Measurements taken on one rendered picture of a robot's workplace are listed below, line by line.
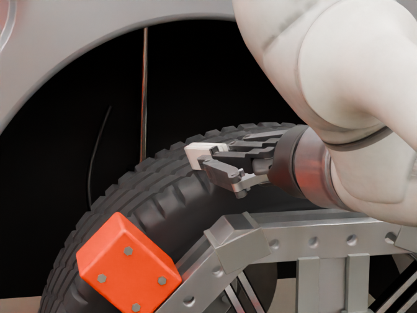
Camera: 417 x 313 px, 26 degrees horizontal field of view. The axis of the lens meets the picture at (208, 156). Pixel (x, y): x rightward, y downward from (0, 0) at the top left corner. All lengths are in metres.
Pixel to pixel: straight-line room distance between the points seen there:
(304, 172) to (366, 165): 0.12
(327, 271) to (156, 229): 0.20
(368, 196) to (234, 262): 0.24
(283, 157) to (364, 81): 0.28
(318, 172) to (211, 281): 0.20
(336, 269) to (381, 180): 0.28
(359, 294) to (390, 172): 0.30
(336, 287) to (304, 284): 0.04
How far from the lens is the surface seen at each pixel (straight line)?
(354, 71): 0.64
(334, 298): 1.04
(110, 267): 0.96
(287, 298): 3.87
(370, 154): 0.75
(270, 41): 0.69
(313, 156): 0.85
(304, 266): 1.00
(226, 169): 0.96
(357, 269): 1.02
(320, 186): 0.85
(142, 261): 0.96
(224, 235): 0.98
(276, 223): 1.00
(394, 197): 0.77
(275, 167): 0.90
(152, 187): 1.12
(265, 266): 1.63
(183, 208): 1.04
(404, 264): 1.35
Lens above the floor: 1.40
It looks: 12 degrees down
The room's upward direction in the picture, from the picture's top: straight up
